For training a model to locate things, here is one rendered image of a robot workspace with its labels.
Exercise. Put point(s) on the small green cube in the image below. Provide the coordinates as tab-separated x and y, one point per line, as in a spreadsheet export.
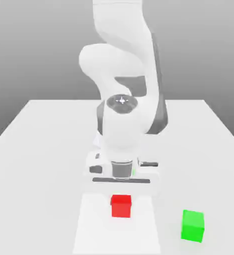
192	227

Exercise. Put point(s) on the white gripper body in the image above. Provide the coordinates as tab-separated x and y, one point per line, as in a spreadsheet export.
121	183

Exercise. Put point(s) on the small red cube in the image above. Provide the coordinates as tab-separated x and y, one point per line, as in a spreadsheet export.
121	207

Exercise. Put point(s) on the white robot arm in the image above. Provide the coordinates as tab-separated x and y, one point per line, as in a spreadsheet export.
120	127

